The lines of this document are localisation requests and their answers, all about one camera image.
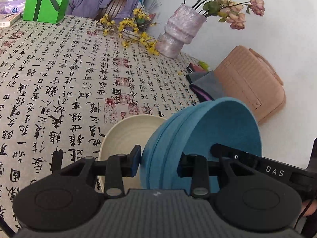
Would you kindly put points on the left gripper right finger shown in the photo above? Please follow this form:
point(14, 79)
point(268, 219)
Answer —
point(196, 167)

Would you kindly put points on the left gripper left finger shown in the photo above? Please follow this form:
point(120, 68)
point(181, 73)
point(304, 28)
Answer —
point(117, 167)

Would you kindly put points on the blue bowl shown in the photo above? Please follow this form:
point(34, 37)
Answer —
point(157, 147)
point(226, 121)

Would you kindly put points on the right hand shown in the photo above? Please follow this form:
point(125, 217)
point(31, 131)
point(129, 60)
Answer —
point(308, 207)

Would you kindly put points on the grey purple cloth pouch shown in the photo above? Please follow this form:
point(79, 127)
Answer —
point(205, 86)

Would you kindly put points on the calligraphy print tablecloth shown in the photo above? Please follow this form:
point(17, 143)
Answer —
point(64, 85)

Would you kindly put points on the pink laptop case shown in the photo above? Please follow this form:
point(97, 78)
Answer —
point(246, 75)

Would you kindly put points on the yellow flower branch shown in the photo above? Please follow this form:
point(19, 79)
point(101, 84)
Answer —
point(132, 30)

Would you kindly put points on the pink textured vase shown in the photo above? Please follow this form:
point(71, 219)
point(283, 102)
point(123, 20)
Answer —
point(179, 30)

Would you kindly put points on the wooden chair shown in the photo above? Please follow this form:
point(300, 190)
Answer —
point(112, 9)

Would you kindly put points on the dried pink roses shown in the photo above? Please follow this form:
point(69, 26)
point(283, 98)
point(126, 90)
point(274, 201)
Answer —
point(229, 11)

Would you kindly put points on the green paper shopping bag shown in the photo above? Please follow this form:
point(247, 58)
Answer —
point(46, 11)

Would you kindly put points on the white book box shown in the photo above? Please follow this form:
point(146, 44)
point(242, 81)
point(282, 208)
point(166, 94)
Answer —
point(7, 19)

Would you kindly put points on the purple tissue pack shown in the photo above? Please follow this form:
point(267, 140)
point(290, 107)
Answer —
point(15, 6)

